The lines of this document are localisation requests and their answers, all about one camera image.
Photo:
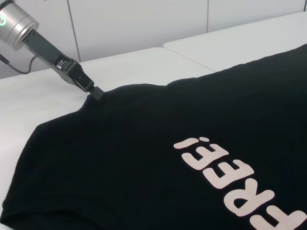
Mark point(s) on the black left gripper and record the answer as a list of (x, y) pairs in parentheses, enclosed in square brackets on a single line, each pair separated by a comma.
[(48, 55)]

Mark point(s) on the black shirt with FREE print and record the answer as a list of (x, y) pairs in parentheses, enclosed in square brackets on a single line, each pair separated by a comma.
[(153, 155)]

